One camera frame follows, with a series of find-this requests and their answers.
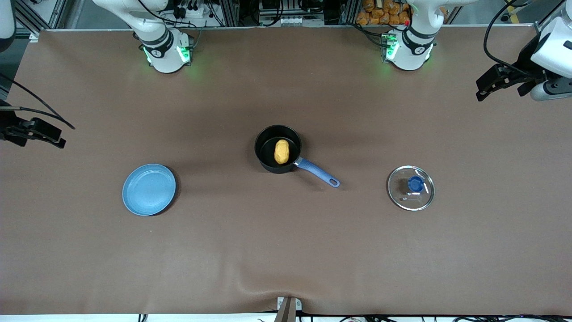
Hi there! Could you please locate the yellow potato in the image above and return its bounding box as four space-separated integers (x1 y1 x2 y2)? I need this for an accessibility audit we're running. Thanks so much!
273 139 290 165

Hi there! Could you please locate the white power strip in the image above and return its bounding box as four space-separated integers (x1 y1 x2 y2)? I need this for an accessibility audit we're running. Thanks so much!
277 16 314 26

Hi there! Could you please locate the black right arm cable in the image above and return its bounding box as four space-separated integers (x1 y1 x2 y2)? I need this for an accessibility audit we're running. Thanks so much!
0 73 76 131

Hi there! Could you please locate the brown table mat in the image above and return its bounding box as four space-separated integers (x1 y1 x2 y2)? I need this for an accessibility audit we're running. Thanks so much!
0 25 572 316

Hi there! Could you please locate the aluminium frame profile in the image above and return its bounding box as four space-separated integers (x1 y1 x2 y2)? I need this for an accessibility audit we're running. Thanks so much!
0 0 85 43
534 0 572 37

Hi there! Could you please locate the black pot with blue handle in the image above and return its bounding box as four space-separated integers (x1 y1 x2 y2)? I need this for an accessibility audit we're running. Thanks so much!
254 124 341 188

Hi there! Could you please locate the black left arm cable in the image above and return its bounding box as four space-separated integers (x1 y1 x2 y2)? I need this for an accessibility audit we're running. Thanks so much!
484 0 544 68

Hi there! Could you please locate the pile of orange items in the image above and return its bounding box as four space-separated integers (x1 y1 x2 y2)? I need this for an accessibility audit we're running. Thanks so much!
356 0 411 26

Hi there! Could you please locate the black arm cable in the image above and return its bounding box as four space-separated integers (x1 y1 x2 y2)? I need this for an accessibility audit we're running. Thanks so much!
0 73 76 131
484 0 544 68

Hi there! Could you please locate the light blue plate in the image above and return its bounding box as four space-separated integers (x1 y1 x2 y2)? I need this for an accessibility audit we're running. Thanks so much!
122 163 177 217

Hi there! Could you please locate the glass lid with blue knob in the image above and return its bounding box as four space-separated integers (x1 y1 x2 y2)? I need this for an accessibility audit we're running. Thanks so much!
387 165 436 212

